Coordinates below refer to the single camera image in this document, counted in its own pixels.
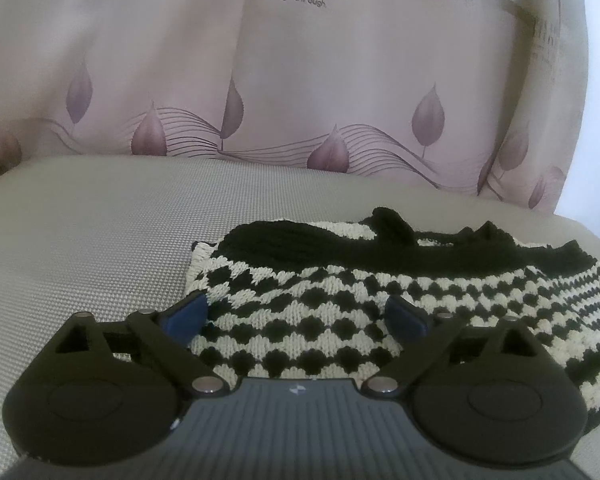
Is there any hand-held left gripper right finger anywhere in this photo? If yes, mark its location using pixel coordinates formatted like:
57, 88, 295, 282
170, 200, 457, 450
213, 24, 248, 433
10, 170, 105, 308
362, 294, 552, 399

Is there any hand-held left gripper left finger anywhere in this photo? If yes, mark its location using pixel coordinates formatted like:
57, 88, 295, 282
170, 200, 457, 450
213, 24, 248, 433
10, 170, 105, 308
47, 292, 229, 399

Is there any black and white striped sweater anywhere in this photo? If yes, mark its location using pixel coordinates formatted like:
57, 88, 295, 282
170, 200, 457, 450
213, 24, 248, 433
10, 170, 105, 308
185, 206, 600, 435

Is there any pink leaf print curtain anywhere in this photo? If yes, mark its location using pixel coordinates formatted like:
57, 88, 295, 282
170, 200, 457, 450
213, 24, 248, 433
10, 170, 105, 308
0, 0, 590, 211

